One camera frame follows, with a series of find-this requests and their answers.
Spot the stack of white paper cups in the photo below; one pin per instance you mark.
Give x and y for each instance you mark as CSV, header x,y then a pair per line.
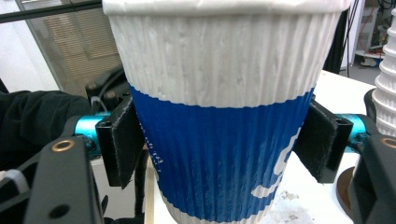
x,y
387,93

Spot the black frame beam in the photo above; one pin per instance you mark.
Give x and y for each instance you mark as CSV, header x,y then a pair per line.
x,y
46,11

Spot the black frame post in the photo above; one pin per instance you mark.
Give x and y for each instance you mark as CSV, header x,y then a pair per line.
x,y
336,46

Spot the wooden table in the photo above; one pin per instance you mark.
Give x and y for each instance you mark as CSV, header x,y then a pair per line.
x,y
150,193

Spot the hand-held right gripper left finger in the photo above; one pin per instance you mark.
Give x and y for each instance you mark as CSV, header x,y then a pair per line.
x,y
121,143

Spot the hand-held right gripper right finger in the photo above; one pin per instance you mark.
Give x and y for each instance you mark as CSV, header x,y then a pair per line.
x,y
320,146

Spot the blue banded white paper cup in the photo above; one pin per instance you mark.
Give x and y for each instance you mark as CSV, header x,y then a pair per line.
x,y
224,124

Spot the window blind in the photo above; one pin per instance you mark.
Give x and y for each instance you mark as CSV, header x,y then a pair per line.
x,y
77,53

